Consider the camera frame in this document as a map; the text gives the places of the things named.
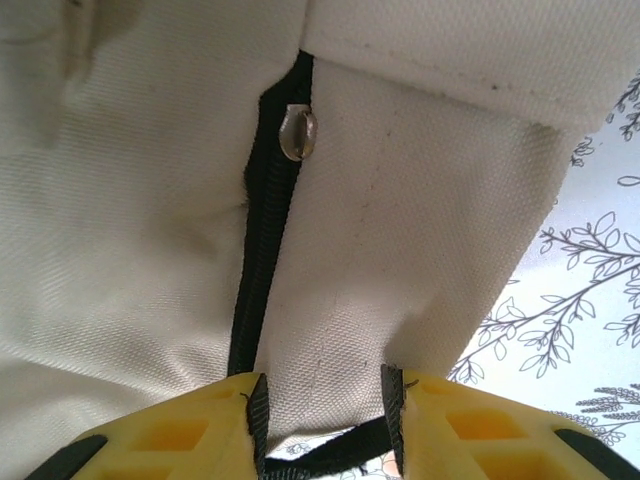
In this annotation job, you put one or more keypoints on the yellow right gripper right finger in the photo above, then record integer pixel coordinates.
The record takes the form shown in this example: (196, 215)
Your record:
(475, 440)

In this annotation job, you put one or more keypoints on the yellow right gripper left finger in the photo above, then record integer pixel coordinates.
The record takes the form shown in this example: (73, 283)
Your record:
(175, 440)

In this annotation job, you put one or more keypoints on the beige canvas backpack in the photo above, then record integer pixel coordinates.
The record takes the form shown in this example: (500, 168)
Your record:
(150, 225)

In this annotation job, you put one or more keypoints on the floral tablecloth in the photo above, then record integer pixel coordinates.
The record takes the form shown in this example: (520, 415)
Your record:
(590, 300)

